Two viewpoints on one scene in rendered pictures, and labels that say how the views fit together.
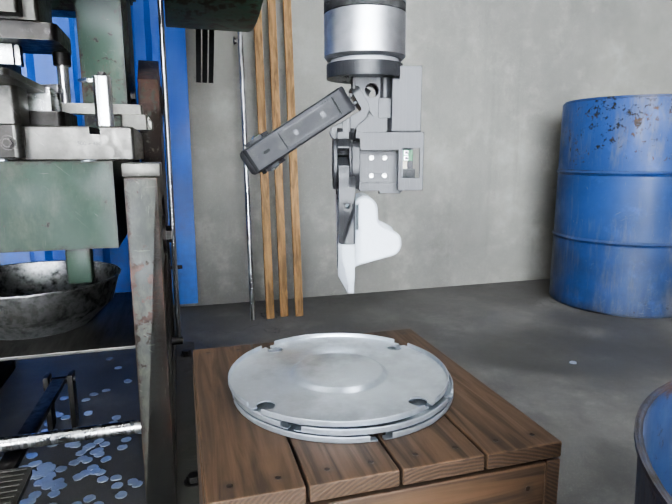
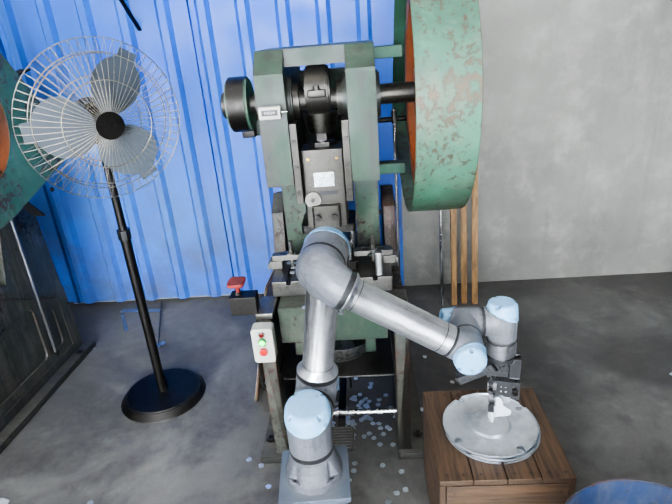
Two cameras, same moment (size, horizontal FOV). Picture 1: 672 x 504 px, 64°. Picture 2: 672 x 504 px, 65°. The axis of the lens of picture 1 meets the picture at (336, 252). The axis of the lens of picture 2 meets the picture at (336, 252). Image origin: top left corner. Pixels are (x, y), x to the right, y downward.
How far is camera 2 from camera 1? 1.12 m
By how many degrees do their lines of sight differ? 23
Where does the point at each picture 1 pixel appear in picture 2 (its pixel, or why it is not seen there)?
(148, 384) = (401, 398)
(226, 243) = (424, 246)
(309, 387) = (476, 432)
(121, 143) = (387, 283)
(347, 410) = (490, 448)
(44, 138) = not seen: hidden behind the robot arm
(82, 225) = (373, 329)
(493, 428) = (550, 465)
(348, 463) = (488, 473)
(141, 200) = not seen: hidden behind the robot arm
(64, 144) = not seen: hidden behind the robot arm
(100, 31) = (366, 193)
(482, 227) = (634, 230)
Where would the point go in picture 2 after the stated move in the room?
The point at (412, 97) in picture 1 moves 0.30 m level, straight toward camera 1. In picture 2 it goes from (517, 369) to (494, 449)
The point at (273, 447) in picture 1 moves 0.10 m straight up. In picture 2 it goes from (461, 460) to (462, 433)
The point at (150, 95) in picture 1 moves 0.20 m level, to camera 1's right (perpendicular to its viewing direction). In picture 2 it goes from (390, 215) to (437, 217)
